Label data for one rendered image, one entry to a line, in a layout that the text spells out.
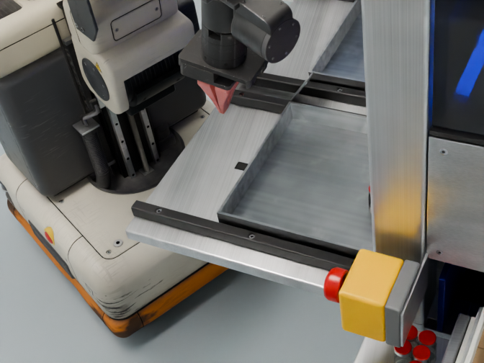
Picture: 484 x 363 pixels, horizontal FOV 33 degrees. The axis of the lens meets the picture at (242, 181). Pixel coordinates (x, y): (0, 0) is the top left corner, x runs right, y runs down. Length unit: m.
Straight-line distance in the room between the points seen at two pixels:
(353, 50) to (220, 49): 0.52
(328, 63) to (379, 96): 0.66
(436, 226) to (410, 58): 0.22
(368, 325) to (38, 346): 1.48
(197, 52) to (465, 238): 0.40
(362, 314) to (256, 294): 1.32
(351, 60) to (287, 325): 0.91
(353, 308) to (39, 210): 1.43
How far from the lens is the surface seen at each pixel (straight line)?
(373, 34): 0.79
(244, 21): 0.96
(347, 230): 1.19
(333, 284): 0.96
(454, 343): 1.01
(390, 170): 0.89
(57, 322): 2.35
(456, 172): 0.87
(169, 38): 1.78
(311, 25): 1.58
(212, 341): 2.18
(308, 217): 1.21
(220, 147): 1.35
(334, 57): 1.49
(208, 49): 1.03
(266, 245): 1.16
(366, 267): 0.95
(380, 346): 1.07
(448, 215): 0.92
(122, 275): 2.03
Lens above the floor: 1.77
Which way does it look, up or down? 44 degrees down
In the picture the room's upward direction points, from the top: 11 degrees counter-clockwise
